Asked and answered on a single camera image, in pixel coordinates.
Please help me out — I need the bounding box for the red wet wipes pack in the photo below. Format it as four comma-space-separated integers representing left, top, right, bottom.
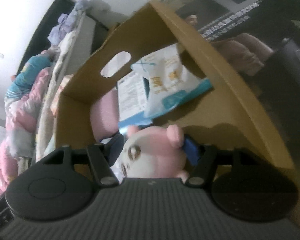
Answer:
50, 74, 73, 117

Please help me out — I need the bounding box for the right hand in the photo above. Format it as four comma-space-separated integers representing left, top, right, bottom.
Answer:
211, 33, 274, 76

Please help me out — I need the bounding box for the pink pig plush toy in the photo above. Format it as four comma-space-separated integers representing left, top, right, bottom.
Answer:
119, 125, 189, 182

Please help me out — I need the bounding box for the brown cardboard box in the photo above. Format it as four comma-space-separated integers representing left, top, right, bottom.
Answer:
55, 0, 300, 228

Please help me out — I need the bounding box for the blue pillow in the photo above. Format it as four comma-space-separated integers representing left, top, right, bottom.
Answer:
5, 54, 52, 99

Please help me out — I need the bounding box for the white rolled blanket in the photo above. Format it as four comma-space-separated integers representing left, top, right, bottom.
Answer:
33, 12, 96, 162

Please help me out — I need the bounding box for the black headboard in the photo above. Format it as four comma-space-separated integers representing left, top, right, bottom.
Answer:
17, 0, 76, 74

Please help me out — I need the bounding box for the black printed carton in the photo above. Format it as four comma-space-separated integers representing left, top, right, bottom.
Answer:
175, 0, 300, 49

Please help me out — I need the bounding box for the purple clothes pile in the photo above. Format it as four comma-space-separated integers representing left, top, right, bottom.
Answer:
47, 0, 89, 46

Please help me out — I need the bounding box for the pink grey quilt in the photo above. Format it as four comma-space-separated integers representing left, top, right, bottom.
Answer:
0, 67, 51, 194

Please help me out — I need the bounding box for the white blue paper box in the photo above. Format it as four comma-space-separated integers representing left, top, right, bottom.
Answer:
117, 71, 152, 134

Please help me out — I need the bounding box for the cotton swab bag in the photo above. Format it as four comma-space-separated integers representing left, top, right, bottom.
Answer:
131, 43, 212, 119

